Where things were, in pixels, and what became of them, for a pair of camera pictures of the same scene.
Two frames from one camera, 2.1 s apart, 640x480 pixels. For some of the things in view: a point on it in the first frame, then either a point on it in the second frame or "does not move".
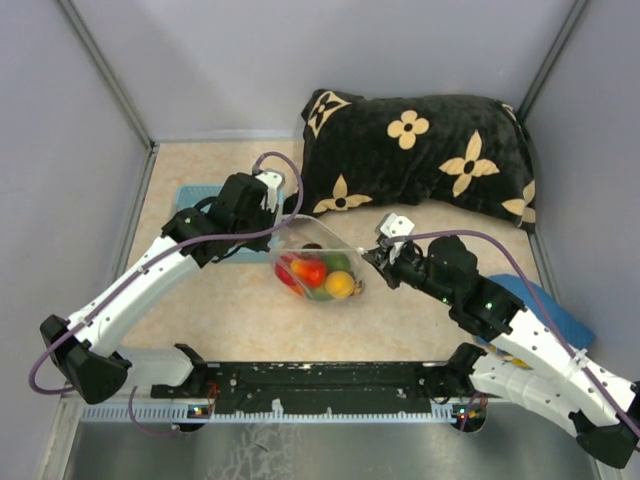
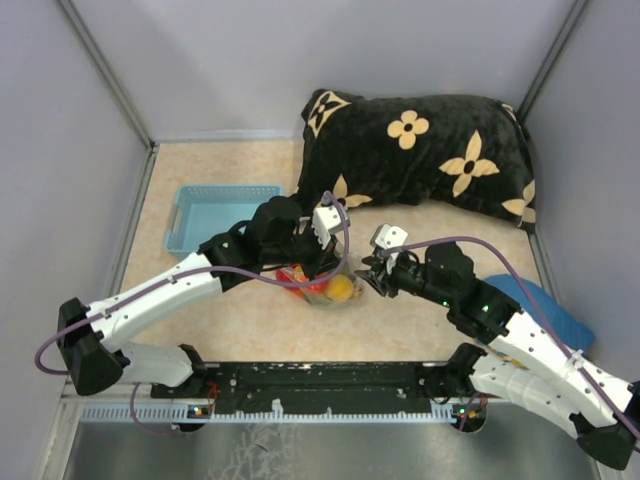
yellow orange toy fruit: x=339 y=284 does not move
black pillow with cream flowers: x=367 y=152 does not move
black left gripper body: x=262 y=220 -> x=302 y=249
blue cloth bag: x=575 y=334 does not move
